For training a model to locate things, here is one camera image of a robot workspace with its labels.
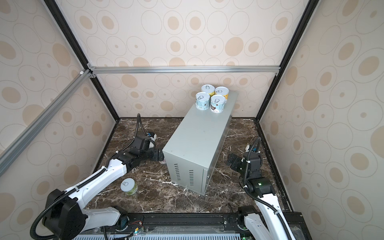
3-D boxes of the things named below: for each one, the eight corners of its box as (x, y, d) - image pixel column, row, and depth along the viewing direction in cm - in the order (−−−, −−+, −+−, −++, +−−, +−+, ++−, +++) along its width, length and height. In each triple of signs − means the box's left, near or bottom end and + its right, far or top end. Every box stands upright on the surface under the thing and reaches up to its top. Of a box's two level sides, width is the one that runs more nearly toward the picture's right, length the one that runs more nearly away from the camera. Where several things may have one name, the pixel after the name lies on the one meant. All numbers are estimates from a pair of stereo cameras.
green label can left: (122, 195, 84) (118, 191, 79) (126, 181, 89) (122, 177, 84) (136, 195, 84) (132, 191, 79) (139, 181, 89) (136, 177, 84)
